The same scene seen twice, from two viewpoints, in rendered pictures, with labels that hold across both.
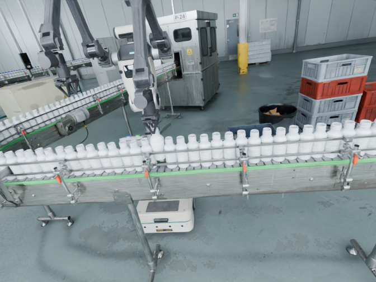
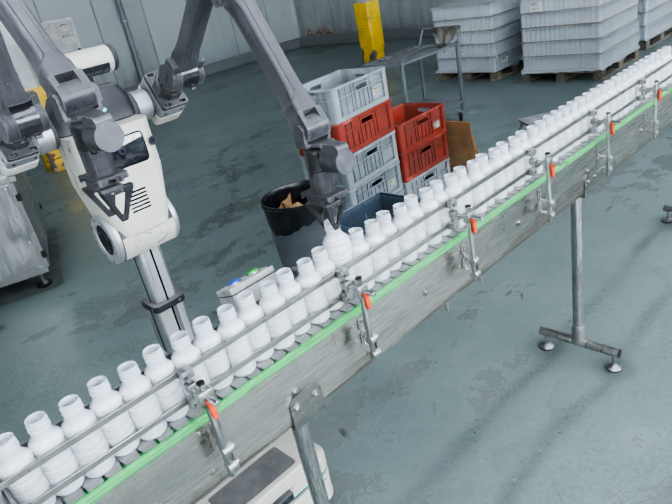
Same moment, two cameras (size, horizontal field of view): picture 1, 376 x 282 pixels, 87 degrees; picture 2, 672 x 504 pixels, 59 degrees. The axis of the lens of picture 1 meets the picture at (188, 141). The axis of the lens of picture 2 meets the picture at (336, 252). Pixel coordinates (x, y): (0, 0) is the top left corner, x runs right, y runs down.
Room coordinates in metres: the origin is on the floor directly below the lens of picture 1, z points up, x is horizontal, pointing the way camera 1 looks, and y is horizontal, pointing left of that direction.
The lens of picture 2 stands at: (-0.04, 1.15, 1.77)
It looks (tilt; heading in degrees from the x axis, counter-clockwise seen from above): 25 degrees down; 313
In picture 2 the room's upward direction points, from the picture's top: 12 degrees counter-clockwise
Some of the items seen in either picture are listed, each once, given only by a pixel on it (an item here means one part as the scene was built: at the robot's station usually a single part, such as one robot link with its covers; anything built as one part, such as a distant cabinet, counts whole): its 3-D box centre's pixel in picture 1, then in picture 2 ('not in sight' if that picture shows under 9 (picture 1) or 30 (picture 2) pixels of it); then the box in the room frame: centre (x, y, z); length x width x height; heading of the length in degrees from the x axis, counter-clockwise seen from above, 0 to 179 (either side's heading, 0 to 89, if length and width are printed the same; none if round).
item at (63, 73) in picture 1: (63, 72); (99, 164); (1.08, 0.57, 1.51); 0.10 x 0.07 x 0.07; 173
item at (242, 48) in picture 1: (242, 58); (46, 128); (8.18, -2.58, 0.55); 0.40 x 0.40 x 1.10; 82
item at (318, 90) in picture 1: (330, 84); (345, 127); (2.56, -1.99, 0.78); 0.61 x 0.41 x 0.22; 89
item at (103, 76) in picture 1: (108, 70); not in sight; (6.93, 2.21, 0.96); 0.82 x 0.50 x 1.91; 154
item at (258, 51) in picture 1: (254, 52); not in sight; (10.04, -3.74, 0.50); 1.24 x 1.03 x 1.00; 85
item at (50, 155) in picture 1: (54, 161); (140, 399); (0.95, 0.73, 1.08); 0.06 x 0.06 x 0.17
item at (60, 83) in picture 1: (66, 87); (115, 198); (1.06, 0.57, 1.44); 0.07 x 0.07 x 0.09; 83
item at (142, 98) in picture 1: (142, 90); (326, 146); (0.85, 0.16, 1.41); 0.12 x 0.09 x 0.12; 172
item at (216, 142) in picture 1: (217, 148); (414, 223); (0.84, -0.14, 1.08); 0.06 x 0.06 x 0.17
